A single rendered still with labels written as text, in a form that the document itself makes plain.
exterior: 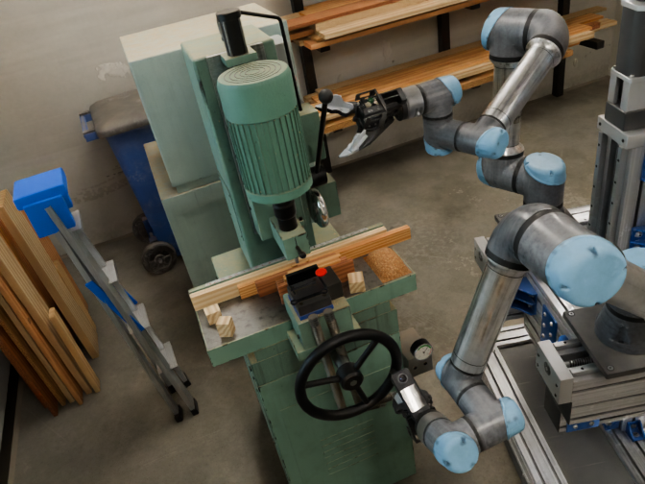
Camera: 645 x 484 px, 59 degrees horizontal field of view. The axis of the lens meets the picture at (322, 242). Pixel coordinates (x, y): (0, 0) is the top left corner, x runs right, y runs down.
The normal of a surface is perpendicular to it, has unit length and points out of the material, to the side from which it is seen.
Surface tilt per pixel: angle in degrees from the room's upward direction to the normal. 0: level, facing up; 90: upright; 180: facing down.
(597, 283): 85
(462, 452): 61
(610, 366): 0
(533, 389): 0
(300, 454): 90
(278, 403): 90
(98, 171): 90
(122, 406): 0
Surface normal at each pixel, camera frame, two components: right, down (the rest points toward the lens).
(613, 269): 0.22, 0.44
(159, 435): -0.16, -0.81
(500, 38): -0.71, 0.43
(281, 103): 0.62, 0.36
